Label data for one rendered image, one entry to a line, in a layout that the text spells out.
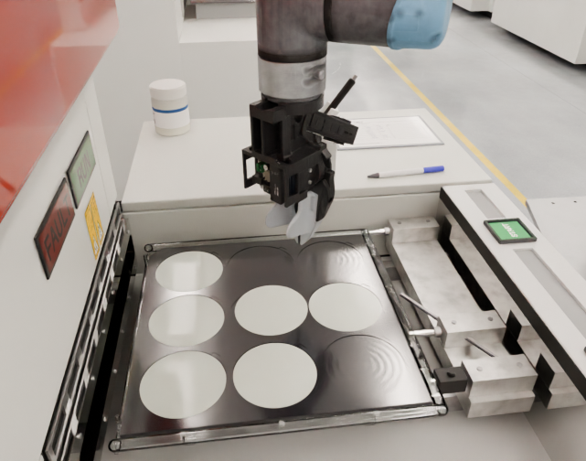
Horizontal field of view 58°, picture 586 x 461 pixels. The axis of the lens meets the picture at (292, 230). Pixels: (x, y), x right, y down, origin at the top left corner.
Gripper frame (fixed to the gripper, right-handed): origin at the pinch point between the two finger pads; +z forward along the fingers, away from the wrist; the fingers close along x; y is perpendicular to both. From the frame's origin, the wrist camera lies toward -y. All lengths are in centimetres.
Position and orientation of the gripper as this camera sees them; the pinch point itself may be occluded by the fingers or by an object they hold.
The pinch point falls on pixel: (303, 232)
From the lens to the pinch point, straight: 72.0
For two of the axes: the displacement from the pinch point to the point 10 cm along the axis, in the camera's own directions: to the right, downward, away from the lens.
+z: 0.1, 8.3, 5.6
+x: 7.4, 3.7, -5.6
